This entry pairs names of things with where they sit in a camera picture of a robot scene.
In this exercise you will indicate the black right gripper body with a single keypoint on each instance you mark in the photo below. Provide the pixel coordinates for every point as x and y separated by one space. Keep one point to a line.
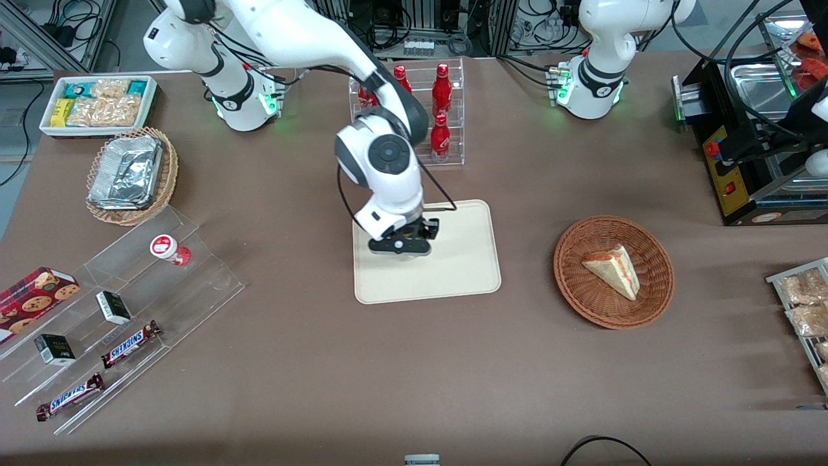
427 229

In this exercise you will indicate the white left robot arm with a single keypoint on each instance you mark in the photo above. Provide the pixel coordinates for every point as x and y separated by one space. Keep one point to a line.
592 71

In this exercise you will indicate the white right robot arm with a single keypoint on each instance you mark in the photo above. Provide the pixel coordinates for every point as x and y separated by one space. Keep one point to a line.
388 188

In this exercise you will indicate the beige plastic tray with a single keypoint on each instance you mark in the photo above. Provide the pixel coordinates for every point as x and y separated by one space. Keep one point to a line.
453 272

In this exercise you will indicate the dark green gum box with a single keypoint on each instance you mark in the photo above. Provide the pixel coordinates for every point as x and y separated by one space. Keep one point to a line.
113 307
55 349

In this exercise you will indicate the red cola bottle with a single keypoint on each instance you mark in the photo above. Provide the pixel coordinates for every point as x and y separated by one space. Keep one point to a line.
402 79
367 97
440 139
442 90

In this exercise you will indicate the clear acrylic bottle rack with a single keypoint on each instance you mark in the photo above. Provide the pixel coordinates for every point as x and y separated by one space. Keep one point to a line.
456 110

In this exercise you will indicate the round brown wicker basket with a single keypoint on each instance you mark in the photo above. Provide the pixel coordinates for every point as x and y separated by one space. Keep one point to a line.
582 291

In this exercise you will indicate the white terminal block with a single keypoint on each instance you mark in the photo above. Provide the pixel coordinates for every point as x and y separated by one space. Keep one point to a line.
419 48

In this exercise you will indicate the wrapped triangle sandwich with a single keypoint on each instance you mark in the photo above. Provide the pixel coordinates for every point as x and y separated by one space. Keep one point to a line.
618 272

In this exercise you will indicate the grey metal block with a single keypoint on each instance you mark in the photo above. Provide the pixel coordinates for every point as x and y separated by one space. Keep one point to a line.
422 460

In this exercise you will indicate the clear acrylic stepped stand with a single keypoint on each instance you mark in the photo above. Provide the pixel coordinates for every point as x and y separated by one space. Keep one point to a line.
194 285

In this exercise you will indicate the red white yogurt cup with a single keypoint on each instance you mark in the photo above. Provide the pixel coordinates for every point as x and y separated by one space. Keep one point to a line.
168 249

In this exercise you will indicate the oval brown wicker basket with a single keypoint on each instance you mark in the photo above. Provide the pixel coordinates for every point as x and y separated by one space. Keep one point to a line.
169 175

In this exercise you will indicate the black food warmer yellow panel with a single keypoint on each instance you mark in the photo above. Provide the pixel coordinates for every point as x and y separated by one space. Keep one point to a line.
728 175

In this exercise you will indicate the white rectangular snack bin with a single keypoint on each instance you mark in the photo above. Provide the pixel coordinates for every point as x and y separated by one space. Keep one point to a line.
150 103

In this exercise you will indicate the silver foil container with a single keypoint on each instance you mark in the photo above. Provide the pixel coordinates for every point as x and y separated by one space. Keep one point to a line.
126 171

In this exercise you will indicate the brown snickers bar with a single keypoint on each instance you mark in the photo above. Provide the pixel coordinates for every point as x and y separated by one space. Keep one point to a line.
129 344
70 397

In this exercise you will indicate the teal snack packet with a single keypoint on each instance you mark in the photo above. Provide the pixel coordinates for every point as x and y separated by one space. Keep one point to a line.
137 87
77 89

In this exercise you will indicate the large bagged rice cracker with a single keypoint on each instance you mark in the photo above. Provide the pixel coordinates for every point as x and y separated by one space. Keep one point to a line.
103 111

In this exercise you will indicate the small bagged rice cracker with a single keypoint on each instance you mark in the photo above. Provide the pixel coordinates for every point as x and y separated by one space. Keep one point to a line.
110 87

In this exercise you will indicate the clear bagged pastry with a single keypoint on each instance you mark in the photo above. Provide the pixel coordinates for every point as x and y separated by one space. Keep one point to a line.
802 288
822 351
808 320
824 375

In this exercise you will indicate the yellow snack packet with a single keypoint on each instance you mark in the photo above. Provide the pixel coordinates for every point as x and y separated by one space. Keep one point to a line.
61 112

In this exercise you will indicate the red cookie box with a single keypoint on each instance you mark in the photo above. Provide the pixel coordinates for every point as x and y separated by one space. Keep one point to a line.
32 301

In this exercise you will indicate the red packaged food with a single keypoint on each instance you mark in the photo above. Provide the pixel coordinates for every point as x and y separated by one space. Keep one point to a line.
814 71

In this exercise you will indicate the blue strip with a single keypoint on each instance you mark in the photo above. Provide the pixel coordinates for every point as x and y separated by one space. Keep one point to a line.
814 407

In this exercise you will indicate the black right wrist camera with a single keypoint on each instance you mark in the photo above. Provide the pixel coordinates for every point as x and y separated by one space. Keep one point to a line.
399 246

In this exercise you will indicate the aluminium frame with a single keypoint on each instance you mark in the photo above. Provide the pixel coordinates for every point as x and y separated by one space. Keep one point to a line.
103 16

